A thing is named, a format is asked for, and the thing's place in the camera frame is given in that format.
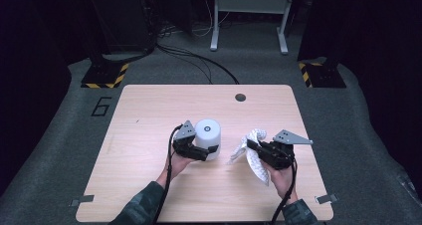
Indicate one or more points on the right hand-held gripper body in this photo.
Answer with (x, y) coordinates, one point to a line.
(277, 153)

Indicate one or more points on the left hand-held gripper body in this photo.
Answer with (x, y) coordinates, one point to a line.
(185, 142)

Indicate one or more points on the white waffle cloth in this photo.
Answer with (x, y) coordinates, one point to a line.
(255, 167)

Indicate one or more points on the person's left hand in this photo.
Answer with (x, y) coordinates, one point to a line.
(179, 165)

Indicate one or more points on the person's right hand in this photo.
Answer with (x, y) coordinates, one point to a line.
(282, 180)

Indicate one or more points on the grey tape strip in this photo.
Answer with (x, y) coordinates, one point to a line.
(327, 198)
(83, 200)

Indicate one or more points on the black yellow striped stand base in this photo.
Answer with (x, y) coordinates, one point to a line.
(104, 75)
(323, 75)

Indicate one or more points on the dark cabinet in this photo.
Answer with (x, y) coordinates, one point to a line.
(122, 19)

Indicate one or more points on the white metal stand frame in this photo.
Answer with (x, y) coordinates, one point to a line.
(252, 5)

